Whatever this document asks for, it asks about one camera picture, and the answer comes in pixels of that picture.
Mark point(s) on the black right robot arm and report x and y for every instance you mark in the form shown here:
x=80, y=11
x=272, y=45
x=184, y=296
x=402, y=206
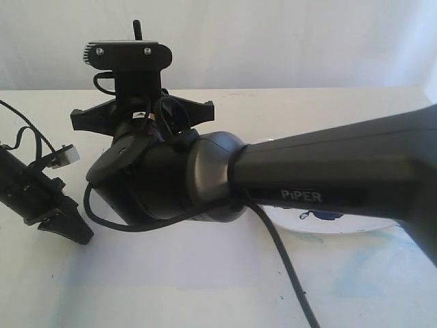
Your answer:
x=159, y=170

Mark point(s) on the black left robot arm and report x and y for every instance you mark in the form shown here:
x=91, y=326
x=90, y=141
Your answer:
x=11, y=166

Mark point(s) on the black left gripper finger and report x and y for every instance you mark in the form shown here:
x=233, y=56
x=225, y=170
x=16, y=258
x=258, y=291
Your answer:
x=69, y=225

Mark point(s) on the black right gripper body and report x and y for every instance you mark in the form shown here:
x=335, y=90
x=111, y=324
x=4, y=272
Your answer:
x=141, y=117

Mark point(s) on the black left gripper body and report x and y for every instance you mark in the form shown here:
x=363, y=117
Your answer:
x=36, y=196

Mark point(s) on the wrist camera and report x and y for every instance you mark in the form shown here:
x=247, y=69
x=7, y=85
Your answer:
x=135, y=65
x=62, y=157

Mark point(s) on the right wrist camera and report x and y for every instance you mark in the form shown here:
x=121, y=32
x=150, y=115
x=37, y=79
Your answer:
x=135, y=65

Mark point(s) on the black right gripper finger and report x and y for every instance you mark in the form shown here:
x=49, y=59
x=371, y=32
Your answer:
x=178, y=114
x=97, y=118

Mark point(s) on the black paintbrush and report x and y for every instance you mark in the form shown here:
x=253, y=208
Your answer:
x=136, y=25

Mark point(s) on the white sheet of paper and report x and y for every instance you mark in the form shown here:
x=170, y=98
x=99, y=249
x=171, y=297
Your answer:
x=187, y=255

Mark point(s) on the white square paint plate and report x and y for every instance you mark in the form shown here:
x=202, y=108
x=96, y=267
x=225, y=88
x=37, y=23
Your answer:
x=305, y=221

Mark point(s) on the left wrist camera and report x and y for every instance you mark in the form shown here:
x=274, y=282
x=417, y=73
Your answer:
x=62, y=157

